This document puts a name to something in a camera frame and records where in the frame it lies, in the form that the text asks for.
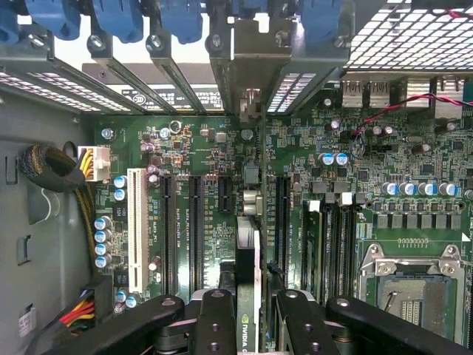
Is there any white expansion slot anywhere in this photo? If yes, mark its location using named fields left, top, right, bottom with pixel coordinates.
left=126, top=167, right=149, bottom=294

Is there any long black expansion slot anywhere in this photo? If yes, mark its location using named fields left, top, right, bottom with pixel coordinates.
left=188, top=175, right=205, bottom=293
left=274, top=175, right=292, bottom=288
left=160, top=173, right=177, bottom=296

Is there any black-latch RAM slot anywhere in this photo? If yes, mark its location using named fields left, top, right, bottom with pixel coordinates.
left=351, top=205, right=365, bottom=297
left=323, top=203, right=336, bottom=302

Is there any sleeved cable with white plug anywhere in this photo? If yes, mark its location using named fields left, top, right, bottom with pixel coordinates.
left=18, top=142, right=112, bottom=277

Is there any blue card retention latch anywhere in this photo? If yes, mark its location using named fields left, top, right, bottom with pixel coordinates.
left=154, top=0, right=203, bottom=45
left=232, top=0, right=269, bottom=19
left=24, top=0, right=81, bottom=41
left=91, top=0, right=144, bottom=44
left=0, top=0, right=20, bottom=44
left=299, top=0, right=344, bottom=50

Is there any vented steel slot cover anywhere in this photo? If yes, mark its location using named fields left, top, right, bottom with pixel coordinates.
left=265, top=72, right=343, bottom=114
left=0, top=68, right=101, bottom=112
left=27, top=68, right=132, bottom=114

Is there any multicoloured power wire bundle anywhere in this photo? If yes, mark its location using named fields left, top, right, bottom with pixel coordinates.
left=57, top=288, right=97, bottom=330

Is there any CPU socket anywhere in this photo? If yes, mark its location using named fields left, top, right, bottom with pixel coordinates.
left=358, top=242, right=473, bottom=355

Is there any white-latch RAM slot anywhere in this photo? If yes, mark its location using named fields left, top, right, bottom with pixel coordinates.
left=335, top=191, right=355, bottom=301
left=301, top=199, right=325, bottom=302

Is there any green motherboard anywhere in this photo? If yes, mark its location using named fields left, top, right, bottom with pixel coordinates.
left=94, top=77, right=473, bottom=355

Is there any black and silver PC case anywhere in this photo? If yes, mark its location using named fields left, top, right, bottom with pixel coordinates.
left=0, top=0, right=473, bottom=355

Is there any red and black wire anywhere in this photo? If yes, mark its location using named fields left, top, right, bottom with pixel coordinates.
left=350, top=9, right=473, bottom=136

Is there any short black expansion slot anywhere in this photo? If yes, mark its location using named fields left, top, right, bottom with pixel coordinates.
left=217, top=175, right=234, bottom=214

